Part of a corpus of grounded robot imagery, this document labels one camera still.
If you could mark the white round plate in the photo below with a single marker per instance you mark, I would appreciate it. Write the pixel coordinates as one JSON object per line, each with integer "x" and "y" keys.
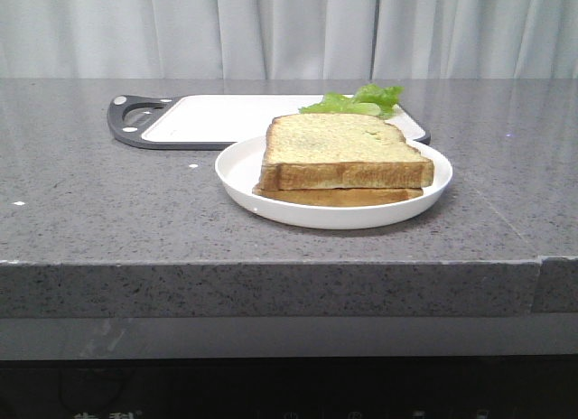
{"x": 238, "y": 168}

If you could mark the grey white curtain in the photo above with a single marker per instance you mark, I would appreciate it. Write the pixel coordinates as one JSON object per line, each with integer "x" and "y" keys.
{"x": 289, "y": 39}

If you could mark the green lettuce leaf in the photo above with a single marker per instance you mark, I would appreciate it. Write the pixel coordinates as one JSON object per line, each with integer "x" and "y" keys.
{"x": 370, "y": 99}

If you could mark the black appliance front panel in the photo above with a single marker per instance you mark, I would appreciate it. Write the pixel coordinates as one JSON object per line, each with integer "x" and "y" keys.
{"x": 411, "y": 387}

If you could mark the toast bread slice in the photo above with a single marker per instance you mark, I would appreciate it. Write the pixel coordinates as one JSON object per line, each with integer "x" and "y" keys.
{"x": 353, "y": 197}
{"x": 340, "y": 151}

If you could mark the white cutting board grey rim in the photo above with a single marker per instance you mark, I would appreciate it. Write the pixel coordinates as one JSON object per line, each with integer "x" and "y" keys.
{"x": 198, "y": 122}

